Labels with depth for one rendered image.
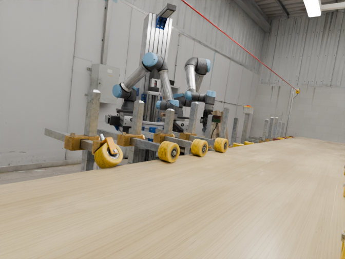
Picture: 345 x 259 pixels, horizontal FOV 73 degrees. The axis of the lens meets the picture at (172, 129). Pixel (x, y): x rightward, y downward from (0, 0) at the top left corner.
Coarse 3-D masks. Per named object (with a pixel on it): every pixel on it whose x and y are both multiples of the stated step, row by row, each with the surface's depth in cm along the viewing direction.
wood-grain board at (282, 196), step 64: (0, 192) 49; (64, 192) 53; (128, 192) 58; (192, 192) 64; (256, 192) 71; (320, 192) 79; (0, 256) 31; (64, 256) 32; (128, 256) 34; (192, 256) 36; (256, 256) 38; (320, 256) 40
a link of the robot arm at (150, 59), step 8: (144, 56) 192; (152, 56) 189; (160, 56) 200; (144, 64) 191; (152, 64) 190; (160, 64) 197; (136, 72) 199; (144, 72) 198; (128, 80) 204; (136, 80) 203; (112, 88) 211; (120, 88) 205; (128, 88) 208; (120, 96) 209; (128, 96) 217
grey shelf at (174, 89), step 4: (136, 84) 445; (172, 88) 503; (176, 88) 497; (172, 92) 503; (176, 92) 497; (164, 100) 461; (164, 112) 517; (128, 148) 458; (128, 152) 458; (156, 156) 469
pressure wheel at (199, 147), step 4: (196, 140) 115; (200, 140) 114; (192, 144) 114; (196, 144) 113; (200, 144) 112; (204, 144) 114; (192, 148) 114; (196, 148) 112; (200, 148) 111; (204, 148) 114; (192, 152) 115; (196, 152) 113; (200, 152) 112; (204, 152) 116
